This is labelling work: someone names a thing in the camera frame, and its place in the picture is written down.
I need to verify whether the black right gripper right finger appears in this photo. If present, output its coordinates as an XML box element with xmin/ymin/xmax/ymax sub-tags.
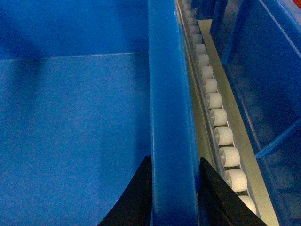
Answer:
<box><xmin>198</xmin><ymin>157</ymin><xmax>266</xmax><ymax>226</ymax></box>

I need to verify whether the steel roller shelf rack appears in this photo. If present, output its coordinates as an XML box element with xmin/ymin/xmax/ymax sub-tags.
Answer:
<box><xmin>176</xmin><ymin>0</ymin><xmax>278</xmax><ymax>226</ymax></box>

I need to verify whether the large blue plastic crate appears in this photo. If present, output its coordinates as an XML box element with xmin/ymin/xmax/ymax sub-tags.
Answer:
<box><xmin>0</xmin><ymin>0</ymin><xmax>200</xmax><ymax>226</ymax></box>

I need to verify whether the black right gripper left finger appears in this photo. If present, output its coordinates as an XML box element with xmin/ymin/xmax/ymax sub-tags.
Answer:
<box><xmin>99</xmin><ymin>156</ymin><xmax>152</xmax><ymax>226</ymax></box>

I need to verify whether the neighbouring blue crate on shelf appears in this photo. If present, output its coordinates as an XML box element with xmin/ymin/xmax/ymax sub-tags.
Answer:
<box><xmin>191</xmin><ymin>0</ymin><xmax>301</xmax><ymax>226</ymax></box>

